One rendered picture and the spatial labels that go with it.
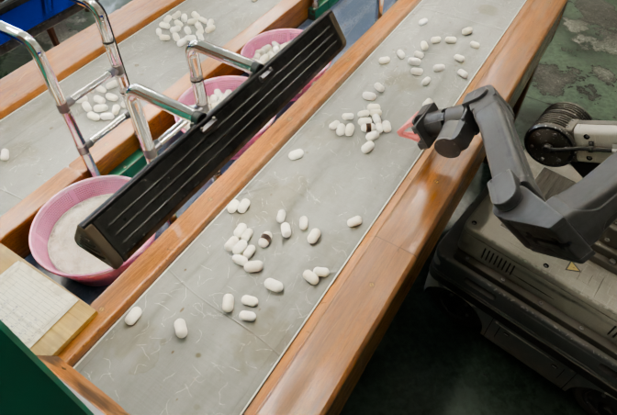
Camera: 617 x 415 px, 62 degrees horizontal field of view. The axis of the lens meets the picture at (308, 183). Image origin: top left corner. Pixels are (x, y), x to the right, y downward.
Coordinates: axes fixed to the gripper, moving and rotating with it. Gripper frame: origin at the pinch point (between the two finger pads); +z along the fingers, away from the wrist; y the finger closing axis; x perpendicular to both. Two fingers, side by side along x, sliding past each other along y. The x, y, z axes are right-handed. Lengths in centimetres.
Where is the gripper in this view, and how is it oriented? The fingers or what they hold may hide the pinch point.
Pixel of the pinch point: (400, 132)
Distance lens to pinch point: 126.4
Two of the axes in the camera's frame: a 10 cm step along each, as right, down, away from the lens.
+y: -5.5, 6.3, -5.5
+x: 5.5, 7.6, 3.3
